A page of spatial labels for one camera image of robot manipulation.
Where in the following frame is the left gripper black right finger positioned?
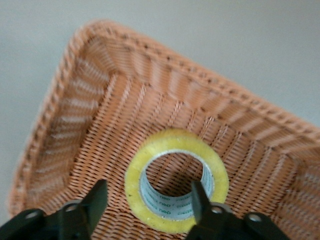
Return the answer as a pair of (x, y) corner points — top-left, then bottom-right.
(183, 181), (291, 240)

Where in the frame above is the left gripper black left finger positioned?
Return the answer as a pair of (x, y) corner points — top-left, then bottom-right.
(0, 179), (108, 240)

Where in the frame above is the yellow clear tape roll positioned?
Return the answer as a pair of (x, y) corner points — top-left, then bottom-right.
(124, 128), (230, 235)

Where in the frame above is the orange wicker basket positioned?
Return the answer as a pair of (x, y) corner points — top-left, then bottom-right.
(7, 19), (320, 240)

